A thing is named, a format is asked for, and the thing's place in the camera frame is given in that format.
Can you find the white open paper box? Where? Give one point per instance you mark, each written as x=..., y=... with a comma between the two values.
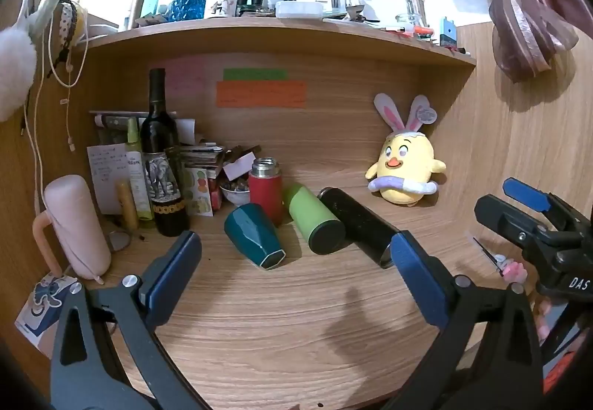
x=238, y=166

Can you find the blue and white card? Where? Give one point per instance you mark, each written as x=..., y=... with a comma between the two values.
x=44, y=305

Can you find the wooden shelf board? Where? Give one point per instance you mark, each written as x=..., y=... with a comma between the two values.
x=278, y=39

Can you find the green spray bottle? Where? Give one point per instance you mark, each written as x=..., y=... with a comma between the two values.
x=135, y=169

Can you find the white handwritten note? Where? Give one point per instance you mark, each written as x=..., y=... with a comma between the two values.
x=104, y=173

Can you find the dotted hair band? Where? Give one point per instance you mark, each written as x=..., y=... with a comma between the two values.
x=69, y=27

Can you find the small round mirror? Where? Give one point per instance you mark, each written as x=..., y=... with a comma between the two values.
x=119, y=241

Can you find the glass jar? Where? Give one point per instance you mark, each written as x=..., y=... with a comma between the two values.
x=414, y=9

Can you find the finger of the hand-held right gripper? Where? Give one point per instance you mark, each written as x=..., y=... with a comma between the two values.
x=502, y=217
x=528, y=196

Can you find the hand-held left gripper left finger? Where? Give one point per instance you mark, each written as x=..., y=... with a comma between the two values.
x=172, y=276

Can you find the green cup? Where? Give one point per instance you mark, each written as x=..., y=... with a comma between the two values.
x=315, y=220

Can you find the stack of papers and booklets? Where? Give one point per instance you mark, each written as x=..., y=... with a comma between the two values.
x=199, y=153

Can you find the blue small box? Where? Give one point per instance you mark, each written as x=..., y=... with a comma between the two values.
x=447, y=32

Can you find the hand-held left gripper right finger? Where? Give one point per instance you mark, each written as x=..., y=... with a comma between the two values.
x=418, y=281

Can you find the teal faceted cup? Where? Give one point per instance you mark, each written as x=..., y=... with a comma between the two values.
x=255, y=234

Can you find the black tall cup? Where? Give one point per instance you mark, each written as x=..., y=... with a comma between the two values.
x=356, y=224

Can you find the orange paper note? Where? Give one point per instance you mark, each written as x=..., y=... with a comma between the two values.
x=259, y=95

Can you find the red thermos bottle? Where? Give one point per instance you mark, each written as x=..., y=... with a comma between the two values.
x=265, y=194

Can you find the small white bowl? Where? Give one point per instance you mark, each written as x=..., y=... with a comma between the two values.
x=234, y=193

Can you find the white flat box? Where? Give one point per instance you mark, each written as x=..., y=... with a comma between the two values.
x=299, y=9

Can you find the dark wine bottle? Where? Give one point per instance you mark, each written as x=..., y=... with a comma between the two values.
x=162, y=169

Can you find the person's right hand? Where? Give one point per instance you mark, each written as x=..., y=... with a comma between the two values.
x=542, y=317

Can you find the yellow tube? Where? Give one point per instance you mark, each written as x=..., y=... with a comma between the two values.
x=126, y=206

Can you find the yellow chick plush toy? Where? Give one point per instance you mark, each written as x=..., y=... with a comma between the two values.
x=405, y=169

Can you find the pink paper note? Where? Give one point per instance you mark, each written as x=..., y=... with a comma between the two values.
x=183, y=76

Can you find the mauve tied curtain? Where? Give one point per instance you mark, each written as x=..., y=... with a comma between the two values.
x=523, y=7

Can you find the green paper note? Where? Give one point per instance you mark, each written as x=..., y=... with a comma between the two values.
x=255, y=74

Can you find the white fluffy headband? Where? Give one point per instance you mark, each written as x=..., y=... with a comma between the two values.
x=16, y=62

